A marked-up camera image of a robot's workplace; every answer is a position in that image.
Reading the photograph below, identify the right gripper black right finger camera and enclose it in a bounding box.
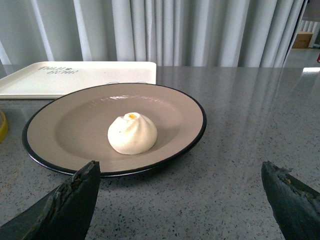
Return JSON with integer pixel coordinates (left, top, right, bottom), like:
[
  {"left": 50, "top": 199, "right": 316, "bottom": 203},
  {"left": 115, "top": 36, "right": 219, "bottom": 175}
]
[{"left": 261, "top": 161, "right": 320, "bottom": 240}]

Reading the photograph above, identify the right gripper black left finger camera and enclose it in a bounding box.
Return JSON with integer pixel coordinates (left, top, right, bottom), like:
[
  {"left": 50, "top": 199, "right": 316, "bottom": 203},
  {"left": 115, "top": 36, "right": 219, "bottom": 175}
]
[{"left": 0, "top": 161, "right": 100, "bottom": 240}]

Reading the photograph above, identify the white steamed bun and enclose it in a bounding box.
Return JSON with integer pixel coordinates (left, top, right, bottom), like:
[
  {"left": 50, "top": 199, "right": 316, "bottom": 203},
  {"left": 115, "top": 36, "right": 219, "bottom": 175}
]
[{"left": 107, "top": 112, "right": 158, "bottom": 155}]

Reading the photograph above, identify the beige plate with black rim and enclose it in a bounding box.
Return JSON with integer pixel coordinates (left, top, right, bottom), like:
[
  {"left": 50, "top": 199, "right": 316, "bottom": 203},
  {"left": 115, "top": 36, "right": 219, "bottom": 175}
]
[{"left": 22, "top": 83, "right": 207, "bottom": 177}]

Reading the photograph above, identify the white bear print tray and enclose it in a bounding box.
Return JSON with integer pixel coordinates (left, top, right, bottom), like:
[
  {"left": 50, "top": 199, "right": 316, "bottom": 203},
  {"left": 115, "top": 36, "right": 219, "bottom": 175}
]
[{"left": 0, "top": 61, "right": 157, "bottom": 100}]

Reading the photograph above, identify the yellow rimmed bamboo steamer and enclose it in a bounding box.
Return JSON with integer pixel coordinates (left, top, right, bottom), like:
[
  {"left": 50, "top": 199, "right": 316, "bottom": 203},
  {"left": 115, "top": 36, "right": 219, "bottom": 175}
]
[{"left": 0, "top": 110, "right": 9, "bottom": 143}]

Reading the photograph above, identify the brown cardboard box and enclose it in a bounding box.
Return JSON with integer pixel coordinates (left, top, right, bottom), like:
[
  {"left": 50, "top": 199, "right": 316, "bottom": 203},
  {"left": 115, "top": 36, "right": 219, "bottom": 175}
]
[{"left": 292, "top": 31, "right": 313, "bottom": 49}]

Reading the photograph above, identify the grey pleated curtain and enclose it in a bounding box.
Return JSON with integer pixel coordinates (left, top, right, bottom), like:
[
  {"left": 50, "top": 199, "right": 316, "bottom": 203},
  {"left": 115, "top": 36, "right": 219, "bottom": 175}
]
[{"left": 0, "top": 0, "right": 307, "bottom": 68}]

